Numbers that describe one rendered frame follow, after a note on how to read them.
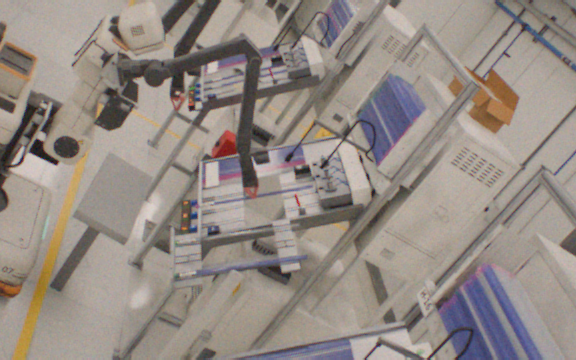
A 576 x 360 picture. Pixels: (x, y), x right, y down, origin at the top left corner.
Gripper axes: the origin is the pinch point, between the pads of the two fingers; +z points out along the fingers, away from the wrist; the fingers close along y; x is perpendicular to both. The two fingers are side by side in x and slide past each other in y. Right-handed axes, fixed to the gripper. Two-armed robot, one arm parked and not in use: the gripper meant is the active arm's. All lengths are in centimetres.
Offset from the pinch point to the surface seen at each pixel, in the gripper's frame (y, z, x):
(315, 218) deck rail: -9.5, 10.7, -24.2
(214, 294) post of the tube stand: -35.5, 20.7, 21.4
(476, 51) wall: 291, 72, -184
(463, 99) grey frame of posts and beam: -14, -33, -89
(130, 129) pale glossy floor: 212, 50, 87
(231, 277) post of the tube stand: -35.5, 14.1, 13.2
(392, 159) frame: -11, -11, -59
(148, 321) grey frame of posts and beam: -13, 45, 56
